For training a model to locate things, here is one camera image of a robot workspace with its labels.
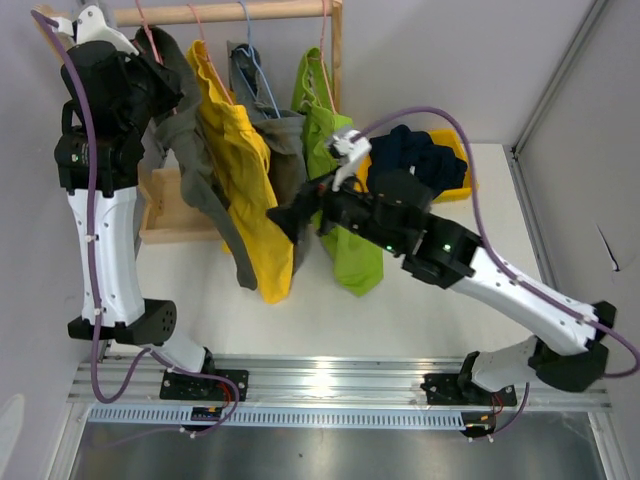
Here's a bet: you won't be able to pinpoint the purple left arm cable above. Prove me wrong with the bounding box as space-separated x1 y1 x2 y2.
29 9 241 444

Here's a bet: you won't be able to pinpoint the light grey shorts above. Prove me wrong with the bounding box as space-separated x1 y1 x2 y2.
227 40 314 276

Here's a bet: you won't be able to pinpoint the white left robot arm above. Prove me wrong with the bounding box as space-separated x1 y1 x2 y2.
54 41 217 400

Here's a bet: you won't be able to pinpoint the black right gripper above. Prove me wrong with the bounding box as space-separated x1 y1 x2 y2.
266 160 404 256

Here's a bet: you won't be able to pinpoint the pink hanger of green shorts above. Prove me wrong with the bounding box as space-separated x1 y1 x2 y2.
318 0 337 114

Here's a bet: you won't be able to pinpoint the navy blue shorts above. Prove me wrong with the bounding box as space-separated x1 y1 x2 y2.
356 124 468 195

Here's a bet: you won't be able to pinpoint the yellow plastic tray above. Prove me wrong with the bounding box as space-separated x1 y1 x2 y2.
365 124 472 202

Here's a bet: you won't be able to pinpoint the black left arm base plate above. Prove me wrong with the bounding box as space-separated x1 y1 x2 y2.
159 369 249 402

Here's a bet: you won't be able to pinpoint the yellow shorts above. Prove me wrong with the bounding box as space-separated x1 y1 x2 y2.
186 40 293 304

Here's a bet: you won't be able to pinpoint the wooden clothes rack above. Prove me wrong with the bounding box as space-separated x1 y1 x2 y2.
32 0 346 246

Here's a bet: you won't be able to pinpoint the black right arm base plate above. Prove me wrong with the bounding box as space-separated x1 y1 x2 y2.
420 373 517 407

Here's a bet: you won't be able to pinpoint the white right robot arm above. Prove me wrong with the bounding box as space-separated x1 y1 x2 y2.
266 170 616 404

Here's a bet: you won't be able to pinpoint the pink hanger of yellow shorts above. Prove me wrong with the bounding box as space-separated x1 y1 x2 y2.
187 3 235 105

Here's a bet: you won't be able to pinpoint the pink hanger of olive shorts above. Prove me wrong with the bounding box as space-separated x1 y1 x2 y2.
135 0 164 66

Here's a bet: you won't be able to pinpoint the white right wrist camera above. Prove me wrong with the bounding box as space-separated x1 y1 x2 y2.
325 125 371 192

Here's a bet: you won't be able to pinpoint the aluminium mounting rail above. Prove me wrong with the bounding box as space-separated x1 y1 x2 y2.
67 352 612 413

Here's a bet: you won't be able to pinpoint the blue hanger of grey shorts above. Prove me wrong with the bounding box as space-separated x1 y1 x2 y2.
238 0 281 118

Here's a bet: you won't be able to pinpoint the dark olive grey shorts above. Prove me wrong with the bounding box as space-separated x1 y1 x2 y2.
134 27 258 290

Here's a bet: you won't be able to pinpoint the slotted white cable duct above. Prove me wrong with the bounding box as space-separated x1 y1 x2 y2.
88 404 465 431

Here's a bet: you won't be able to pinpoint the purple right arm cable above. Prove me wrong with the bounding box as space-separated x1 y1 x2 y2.
352 105 640 444

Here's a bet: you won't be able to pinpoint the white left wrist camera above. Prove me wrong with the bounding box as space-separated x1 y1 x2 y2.
49 3 139 55

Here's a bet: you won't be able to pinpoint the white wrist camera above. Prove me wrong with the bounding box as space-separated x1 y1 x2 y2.
325 125 371 192
49 3 139 55

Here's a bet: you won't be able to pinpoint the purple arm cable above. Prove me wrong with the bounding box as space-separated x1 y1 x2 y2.
29 9 241 444
352 105 640 444

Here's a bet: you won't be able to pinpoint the lime green shorts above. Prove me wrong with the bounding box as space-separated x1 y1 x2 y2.
291 47 384 297

